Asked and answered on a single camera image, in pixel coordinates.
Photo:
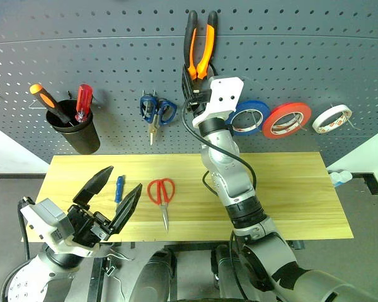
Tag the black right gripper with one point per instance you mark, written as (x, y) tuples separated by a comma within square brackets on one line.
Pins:
[(197, 102)]

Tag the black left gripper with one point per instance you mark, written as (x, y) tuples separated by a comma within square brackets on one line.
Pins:
[(88, 226)]

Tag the orange and black pliers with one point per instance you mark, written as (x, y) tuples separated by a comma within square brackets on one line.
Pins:
[(208, 53)]

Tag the white tape roll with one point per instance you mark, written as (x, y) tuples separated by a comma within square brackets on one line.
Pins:
[(315, 126)]

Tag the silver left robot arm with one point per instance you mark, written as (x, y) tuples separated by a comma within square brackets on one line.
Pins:
[(28, 283)]

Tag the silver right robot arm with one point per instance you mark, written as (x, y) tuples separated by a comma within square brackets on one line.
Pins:
[(226, 176)]

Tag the grey metal pegboard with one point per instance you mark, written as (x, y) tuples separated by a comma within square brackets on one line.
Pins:
[(113, 47)]

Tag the blue tape roll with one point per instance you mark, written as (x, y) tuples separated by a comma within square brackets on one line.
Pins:
[(255, 104)]

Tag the black plastic cup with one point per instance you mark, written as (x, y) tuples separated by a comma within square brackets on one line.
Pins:
[(82, 138)]

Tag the dark rounded shape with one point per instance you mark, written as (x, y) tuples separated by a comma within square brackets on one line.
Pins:
[(151, 277)]

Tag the red tape roll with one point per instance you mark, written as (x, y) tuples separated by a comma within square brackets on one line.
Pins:
[(289, 106)]

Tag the orange and black screwdriver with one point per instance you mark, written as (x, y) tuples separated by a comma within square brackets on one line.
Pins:
[(47, 99)]

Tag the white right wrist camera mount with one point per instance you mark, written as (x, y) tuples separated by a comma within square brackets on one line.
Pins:
[(223, 94)]

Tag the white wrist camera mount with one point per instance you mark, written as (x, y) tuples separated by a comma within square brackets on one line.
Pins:
[(47, 217), (223, 94)]

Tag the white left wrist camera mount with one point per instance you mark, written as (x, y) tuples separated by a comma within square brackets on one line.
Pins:
[(47, 217)]

